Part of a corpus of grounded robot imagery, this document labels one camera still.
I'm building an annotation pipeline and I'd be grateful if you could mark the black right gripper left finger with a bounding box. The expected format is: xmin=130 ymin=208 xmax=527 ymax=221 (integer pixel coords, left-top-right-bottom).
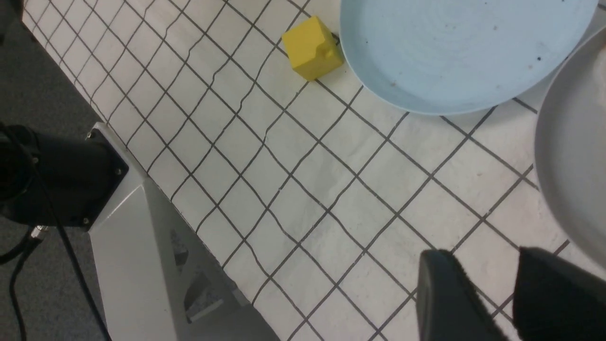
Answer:
xmin=416 ymin=250 xmax=507 ymax=341

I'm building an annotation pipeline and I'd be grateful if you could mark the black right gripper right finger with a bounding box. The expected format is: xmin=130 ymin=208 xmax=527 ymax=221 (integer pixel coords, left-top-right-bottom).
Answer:
xmin=513 ymin=247 xmax=606 ymax=341

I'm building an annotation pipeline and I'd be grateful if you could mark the checkered white tablecloth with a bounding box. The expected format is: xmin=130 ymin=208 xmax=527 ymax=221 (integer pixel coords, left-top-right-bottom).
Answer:
xmin=24 ymin=0 xmax=605 ymax=341

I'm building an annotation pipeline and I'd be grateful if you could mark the grey egg plate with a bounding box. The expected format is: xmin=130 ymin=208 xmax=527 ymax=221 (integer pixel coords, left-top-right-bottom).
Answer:
xmin=534 ymin=27 xmax=606 ymax=267

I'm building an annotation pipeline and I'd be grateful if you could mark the light blue plate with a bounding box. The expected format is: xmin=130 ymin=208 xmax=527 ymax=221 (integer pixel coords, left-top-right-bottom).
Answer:
xmin=339 ymin=0 xmax=599 ymax=115

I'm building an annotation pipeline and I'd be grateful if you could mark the yellow cube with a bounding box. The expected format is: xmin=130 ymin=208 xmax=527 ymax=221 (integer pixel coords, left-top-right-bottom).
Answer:
xmin=282 ymin=16 xmax=344 ymax=81

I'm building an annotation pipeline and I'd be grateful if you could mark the white robot mount stand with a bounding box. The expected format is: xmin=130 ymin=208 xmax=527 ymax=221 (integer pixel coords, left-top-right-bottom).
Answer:
xmin=89 ymin=123 xmax=278 ymax=341

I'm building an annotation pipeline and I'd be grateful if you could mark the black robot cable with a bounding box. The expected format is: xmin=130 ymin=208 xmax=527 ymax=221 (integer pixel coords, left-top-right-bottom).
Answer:
xmin=0 ymin=142 xmax=112 ymax=341

